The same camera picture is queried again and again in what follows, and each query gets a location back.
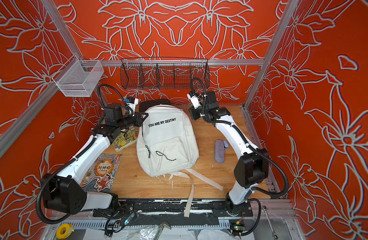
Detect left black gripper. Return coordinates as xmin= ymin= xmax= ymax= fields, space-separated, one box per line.
xmin=117 ymin=110 xmax=147 ymax=131

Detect green history comic book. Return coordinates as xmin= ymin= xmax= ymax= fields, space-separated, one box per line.
xmin=112 ymin=127 xmax=138 ymax=153

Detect white student backpack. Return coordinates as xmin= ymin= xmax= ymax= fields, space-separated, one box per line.
xmin=136 ymin=104 xmax=224 ymax=218

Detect red cartoon story book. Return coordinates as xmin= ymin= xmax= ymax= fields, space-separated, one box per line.
xmin=80 ymin=154 xmax=122 ymax=193

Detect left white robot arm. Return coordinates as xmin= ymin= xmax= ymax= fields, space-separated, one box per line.
xmin=35 ymin=95 xmax=148 ymax=225

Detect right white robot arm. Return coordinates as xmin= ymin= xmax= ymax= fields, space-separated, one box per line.
xmin=188 ymin=78 xmax=290 ymax=216

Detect black plastic case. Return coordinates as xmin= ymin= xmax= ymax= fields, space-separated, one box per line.
xmin=138 ymin=99 xmax=171 ymax=112

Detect purple glasses case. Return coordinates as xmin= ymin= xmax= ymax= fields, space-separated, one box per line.
xmin=215 ymin=140 xmax=229 ymax=164

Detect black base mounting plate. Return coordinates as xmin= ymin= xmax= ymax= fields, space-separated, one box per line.
xmin=93 ymin=198 xmax=253 ymax=217

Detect small green circuit board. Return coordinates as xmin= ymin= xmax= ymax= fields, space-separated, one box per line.
xmin=230 ymin=223 xmax=246 ymax=238

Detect yellow tape roll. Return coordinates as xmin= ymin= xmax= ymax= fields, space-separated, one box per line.
xmin=56 ymin=223 xmax=74 ymax=240

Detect steel wrench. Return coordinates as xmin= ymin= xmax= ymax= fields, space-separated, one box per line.
xmin=262 ymin=206 xmax=279 ymax=240

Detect black wire wall basket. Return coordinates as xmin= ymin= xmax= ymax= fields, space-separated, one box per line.
xmin=120 ymin=58 xmax=211 ymax=90

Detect white wire mesh basket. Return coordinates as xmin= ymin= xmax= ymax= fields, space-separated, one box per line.
xmin=52 ymin=55 xmax=104 ymax=97

